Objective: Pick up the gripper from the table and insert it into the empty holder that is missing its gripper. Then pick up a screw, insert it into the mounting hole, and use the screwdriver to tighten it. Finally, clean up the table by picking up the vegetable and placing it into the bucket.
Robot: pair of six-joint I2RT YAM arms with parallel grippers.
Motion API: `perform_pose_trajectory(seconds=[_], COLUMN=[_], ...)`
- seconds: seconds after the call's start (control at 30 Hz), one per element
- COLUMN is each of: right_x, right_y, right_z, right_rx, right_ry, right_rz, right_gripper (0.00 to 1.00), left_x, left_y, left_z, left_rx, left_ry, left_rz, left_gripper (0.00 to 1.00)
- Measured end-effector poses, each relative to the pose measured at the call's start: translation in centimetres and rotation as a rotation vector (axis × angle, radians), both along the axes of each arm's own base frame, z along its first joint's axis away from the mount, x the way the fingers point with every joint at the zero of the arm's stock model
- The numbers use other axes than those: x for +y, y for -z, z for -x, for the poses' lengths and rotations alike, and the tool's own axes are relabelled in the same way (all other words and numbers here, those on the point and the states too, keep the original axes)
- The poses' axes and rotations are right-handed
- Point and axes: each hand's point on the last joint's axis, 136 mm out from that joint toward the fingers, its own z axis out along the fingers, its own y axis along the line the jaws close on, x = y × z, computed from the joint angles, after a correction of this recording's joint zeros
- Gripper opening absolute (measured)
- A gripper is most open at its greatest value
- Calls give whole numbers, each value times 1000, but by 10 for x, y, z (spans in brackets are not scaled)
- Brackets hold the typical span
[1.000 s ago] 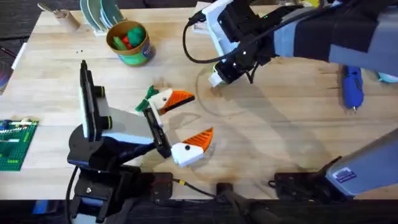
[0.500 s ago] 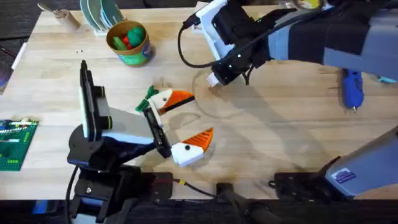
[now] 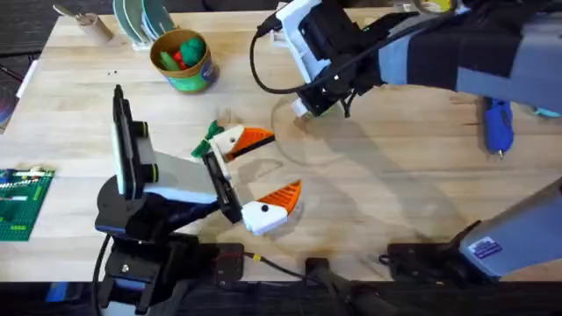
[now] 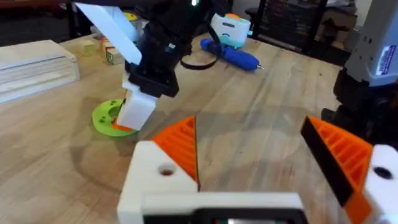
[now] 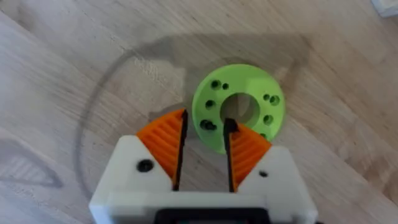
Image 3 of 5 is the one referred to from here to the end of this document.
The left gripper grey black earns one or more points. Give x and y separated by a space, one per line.
180 180

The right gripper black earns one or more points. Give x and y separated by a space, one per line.
329 88

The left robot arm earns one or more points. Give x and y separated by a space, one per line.
131 219

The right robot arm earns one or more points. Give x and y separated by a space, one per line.
505 52

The blue electric screwdriver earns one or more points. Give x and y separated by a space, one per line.
498 127

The wooden cylinder holder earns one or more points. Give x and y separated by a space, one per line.
92 24

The tub with toys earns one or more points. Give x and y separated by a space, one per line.
184 61

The left black upright wrist plate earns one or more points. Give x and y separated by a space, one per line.
122 145

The tape roll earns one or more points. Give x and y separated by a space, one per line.
434 4

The teal plate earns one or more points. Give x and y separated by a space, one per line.
120 17
135 19
157 15

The white plate rack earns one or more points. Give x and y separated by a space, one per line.
141 44

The green board with blocks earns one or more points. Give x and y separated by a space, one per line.
22 204

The white strip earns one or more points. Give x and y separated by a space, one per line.
27 79

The small teal object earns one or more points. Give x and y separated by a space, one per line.
547 112

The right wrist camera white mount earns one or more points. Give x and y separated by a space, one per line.
303 39

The black rail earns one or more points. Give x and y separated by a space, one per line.
307 300

